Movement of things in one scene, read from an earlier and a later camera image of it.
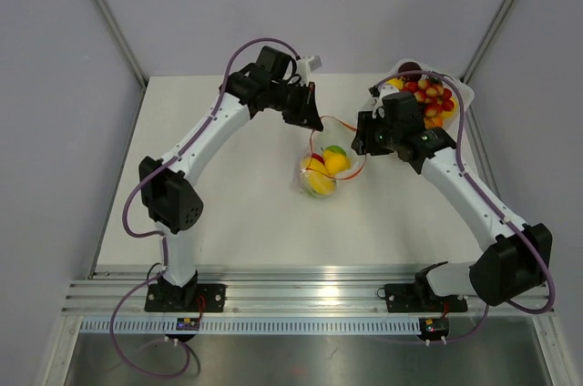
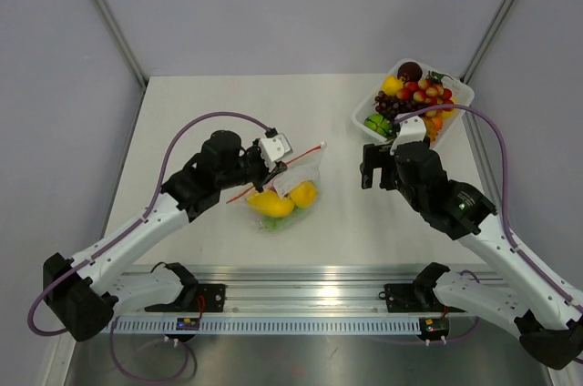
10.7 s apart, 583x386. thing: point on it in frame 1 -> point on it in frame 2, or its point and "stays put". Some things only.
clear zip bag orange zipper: (335, 153) -> (289, 199)
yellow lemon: (335, 163) -> (304, 194)
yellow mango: (318, 177) -> (270, 203)
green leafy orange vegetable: (434, 121) stays put
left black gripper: (306, 114) -> (265, 176)
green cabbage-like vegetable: (314, 194) -> (278, 223)
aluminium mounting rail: (273, 291) stays put
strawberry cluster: (434, 96) stays put
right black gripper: (365, 126) -> (375, 157)
